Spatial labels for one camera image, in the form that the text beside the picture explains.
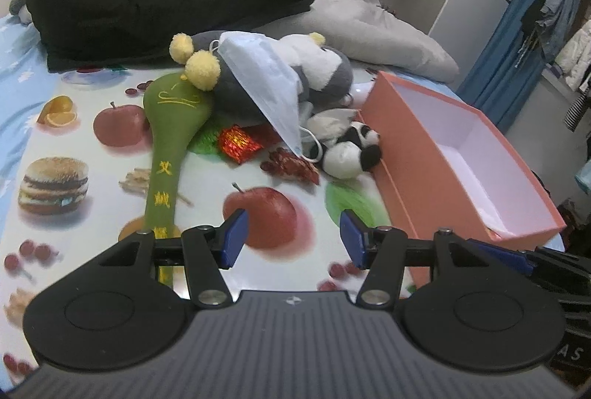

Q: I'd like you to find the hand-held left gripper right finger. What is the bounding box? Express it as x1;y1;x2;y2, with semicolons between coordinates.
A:
340;209;497;306

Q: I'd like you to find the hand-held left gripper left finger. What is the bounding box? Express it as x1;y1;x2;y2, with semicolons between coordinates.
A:
95;209;250;307

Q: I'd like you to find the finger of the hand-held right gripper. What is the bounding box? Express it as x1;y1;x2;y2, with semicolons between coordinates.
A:
457;239;536;276

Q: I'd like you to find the small panda plush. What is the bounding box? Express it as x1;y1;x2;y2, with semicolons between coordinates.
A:
321;122;383;179

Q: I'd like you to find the pink cardboard box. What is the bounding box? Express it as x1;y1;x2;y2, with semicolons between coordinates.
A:
358;71;568;289

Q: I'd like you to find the red patterned pouch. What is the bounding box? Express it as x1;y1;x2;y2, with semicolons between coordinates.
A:
261;148;321;186

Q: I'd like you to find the shiny red packet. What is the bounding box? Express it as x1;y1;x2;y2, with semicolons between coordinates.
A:
218;125;264;164

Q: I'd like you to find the light blue face mask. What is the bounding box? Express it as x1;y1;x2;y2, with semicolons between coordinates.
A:
210;32;321;162

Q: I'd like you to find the grey white penguin plush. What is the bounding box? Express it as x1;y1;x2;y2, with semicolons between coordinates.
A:
170;30;355;127

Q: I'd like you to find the green plush massage stick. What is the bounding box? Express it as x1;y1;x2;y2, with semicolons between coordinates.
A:
142;73;215;289

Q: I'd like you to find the food printed table mat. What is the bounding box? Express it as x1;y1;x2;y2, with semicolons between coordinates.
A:
0;57;419;383

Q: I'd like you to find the striped garment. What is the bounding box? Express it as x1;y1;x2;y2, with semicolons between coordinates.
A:
563;92;591;132

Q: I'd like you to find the blue curtain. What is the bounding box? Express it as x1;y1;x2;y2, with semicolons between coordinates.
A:
457;0;573;136

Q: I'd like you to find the white puffer jacket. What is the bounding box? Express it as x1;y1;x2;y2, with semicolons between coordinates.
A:
556;20;591;92

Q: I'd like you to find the grey duvet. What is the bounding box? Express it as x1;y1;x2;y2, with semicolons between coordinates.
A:
259;0;460;83

